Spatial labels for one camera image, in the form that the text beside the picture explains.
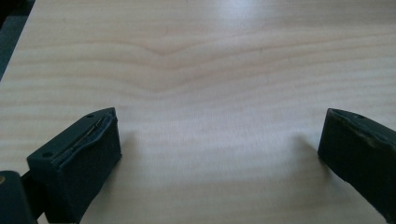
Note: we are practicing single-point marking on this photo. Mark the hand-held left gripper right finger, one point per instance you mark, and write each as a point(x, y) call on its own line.
point(358, 149)

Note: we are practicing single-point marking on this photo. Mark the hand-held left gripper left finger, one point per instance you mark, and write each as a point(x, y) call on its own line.
point(77, 161)

